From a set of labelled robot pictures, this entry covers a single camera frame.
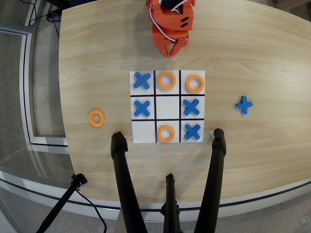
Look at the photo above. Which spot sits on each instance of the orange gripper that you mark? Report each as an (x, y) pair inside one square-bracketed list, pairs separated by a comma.
[(162, 41)]

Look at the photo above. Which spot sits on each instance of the cardboard box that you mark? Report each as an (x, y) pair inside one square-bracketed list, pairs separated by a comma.
[(291, 3)]

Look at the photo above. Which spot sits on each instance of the blue X piece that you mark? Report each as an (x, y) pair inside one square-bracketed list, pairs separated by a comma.
[(192, 132), (142, 108), (244, 105), (191, 107), (142, 80)]

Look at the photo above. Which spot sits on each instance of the white tic-tac-toe board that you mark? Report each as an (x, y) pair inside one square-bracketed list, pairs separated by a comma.
[(167, 108)]

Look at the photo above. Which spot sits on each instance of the white tape piece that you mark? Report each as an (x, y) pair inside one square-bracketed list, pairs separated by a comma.
[(212, 133)]

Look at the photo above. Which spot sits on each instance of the black furniture base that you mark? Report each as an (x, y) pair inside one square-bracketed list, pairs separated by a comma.
[(60, 2)]

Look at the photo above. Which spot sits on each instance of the thin black tripod leg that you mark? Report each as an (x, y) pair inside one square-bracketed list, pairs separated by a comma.
[(171, 206)]

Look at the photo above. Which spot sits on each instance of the black stand pole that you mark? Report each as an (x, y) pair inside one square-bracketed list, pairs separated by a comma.
[(60, 204)]

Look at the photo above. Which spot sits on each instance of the grey metal floor frame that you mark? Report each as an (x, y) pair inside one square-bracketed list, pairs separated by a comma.
[(26, 72)]

